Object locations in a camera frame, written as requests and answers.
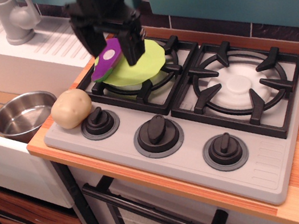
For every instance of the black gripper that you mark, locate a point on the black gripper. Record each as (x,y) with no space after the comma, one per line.
(90,18)

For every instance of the purple toy eggplant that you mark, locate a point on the purple toy eggplant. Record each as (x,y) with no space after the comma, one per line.
(107,60)

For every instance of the beige toy potato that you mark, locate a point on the beige toy potato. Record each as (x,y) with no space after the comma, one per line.
(71,108)

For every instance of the lime green plate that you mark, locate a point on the lime green plate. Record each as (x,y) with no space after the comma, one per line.
(147,67)

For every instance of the small steel pot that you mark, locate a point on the small steel pot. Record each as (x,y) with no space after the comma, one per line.
(23,116)

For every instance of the black left stove knob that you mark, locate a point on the black left stove knob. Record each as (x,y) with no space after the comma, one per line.
(100,124)

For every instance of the grey toy faucet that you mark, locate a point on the grey toy faucet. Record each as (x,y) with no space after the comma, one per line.
(18,22)

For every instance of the white right burner disc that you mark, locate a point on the white right burner disc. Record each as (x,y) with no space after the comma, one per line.
(236,80)

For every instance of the grey toy stove top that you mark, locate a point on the grey toy stove top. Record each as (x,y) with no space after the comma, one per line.
(265,176)

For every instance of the black right burner grate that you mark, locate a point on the black right burner grate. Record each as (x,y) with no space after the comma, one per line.
(271,119)

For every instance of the black right stove knob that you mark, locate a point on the black right stove knob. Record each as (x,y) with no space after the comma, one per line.
(225,152)

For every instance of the toy oven door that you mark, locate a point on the toy oven door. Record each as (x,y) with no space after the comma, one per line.
(184,208)

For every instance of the black oven door handle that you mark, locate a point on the black oven door handle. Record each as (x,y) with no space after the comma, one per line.
(102,192)

